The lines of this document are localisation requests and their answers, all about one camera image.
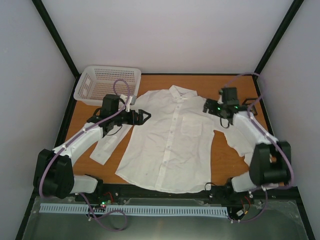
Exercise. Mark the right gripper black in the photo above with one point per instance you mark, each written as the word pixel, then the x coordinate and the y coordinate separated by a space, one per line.
pixel 212 109

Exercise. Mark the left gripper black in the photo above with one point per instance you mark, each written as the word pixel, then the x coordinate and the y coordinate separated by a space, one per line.
pixel 138 121

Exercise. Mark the white button-up shirt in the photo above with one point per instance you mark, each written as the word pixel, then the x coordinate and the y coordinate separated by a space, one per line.
pixel 170 152

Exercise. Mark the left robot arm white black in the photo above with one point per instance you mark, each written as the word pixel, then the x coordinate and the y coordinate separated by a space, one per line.
pixel 54 176

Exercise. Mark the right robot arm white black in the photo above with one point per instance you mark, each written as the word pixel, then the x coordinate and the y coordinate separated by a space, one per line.
pixel 267 158

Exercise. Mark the white perforated plastic basket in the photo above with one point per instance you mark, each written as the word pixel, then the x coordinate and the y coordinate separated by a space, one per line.
pixel 96 81

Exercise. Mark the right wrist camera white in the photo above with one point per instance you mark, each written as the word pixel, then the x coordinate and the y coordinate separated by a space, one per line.
pixel 220 99

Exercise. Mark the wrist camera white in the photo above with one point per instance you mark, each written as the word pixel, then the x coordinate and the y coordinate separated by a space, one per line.
pixel 130 100
pixel 220 99

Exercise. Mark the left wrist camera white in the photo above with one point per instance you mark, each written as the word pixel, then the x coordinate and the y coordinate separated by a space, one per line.
pixel 130 100

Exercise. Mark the light blue slotted cable duct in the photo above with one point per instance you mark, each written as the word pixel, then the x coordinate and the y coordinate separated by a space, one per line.
pixel 137 210

